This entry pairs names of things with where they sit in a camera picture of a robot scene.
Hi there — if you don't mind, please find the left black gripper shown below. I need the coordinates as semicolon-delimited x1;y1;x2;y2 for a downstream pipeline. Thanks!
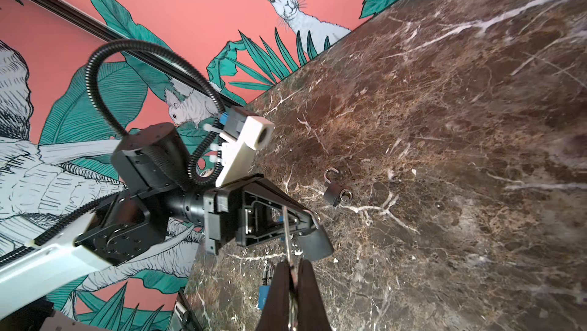
203;175;334;261

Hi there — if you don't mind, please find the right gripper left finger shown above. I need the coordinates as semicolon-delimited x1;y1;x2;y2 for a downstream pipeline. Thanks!
256;261;291;331

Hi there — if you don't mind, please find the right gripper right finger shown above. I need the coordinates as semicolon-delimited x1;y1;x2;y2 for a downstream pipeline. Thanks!
297;260;332;331

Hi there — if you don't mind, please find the black padlock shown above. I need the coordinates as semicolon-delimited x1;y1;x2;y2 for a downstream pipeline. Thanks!
323;167;353;207

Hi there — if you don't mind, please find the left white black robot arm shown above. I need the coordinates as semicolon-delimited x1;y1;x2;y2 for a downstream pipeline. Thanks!
1;116;334;317

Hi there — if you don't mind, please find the blue padlock far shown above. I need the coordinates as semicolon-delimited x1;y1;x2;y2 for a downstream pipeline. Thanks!
257;262;275;311

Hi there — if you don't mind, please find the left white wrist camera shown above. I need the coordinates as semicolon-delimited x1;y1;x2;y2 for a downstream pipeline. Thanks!
204;106;275;187

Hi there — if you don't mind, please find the left black corrugated cable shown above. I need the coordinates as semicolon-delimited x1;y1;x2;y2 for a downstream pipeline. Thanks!
85;38;226;188

